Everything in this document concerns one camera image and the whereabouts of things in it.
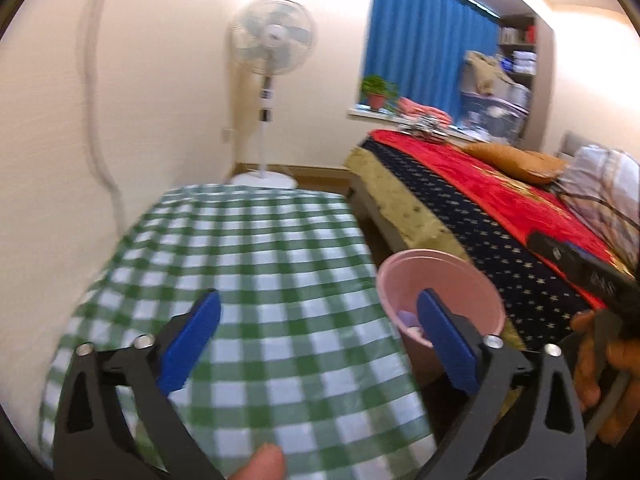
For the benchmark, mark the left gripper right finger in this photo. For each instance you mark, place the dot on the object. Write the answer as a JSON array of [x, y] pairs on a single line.
[[521, 421]]

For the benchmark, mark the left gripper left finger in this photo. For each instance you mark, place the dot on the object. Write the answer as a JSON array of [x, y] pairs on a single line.
[[92, 439]]

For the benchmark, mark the pink plastic trash bin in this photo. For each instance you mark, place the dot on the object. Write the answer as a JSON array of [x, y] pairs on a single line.
[[465, 290]]

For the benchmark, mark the person's right hand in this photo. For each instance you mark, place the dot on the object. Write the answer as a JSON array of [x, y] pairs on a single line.
[[622, 354]]

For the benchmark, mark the person's left hand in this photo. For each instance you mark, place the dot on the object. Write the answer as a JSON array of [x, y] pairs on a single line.
[[267, 463]]

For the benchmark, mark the plaid grey pillow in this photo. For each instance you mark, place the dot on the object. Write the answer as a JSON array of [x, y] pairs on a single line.
[[601, 187]]

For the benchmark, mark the red star-pattern bed blanket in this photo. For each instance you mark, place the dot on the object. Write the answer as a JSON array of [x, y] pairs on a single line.
[[438, 197]]

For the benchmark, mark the orange pillow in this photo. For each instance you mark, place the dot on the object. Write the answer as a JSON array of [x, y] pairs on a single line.
[[526, 166]]

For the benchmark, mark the clear plastic storage box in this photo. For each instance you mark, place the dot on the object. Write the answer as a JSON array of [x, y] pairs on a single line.
[[499, 118]]

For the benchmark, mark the green white checkered tablecloth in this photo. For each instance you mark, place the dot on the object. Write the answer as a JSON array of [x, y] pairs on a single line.
[[304, 356]]

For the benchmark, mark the zebra striped clothing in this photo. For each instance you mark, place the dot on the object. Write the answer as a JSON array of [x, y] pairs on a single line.
[[425, 128]]

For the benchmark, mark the beige jacket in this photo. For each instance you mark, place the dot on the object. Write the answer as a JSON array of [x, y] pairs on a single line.
[[482, 74]]

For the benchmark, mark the wooden bookshelf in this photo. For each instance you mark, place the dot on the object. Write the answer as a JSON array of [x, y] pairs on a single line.
[[526, 43]]

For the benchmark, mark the pink folded clothing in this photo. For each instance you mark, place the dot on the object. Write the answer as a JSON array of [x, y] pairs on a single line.
[[413, 109]]

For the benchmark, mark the potted green plant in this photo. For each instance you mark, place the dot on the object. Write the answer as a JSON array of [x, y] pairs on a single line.
[[378, 92]]

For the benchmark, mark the blue window curtain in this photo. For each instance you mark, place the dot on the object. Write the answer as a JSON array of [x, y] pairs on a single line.
[[419, 46]]

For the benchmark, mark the white standing fan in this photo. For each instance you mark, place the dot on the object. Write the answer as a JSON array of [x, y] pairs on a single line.
[[270, 38]]

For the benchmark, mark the white wall socket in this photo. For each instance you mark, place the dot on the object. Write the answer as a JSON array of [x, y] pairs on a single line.
[[227, 135]]

